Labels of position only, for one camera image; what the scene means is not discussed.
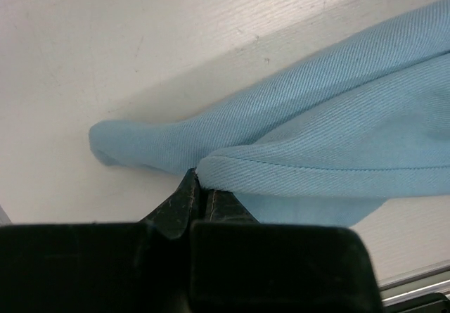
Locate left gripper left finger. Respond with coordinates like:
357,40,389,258
1,172,200,312

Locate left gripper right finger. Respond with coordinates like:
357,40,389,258
189,204,383,312

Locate light blue trousers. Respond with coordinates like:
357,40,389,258
89,0,449,226

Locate aluminium mounting rail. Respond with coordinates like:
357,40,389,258
380,260,449,312

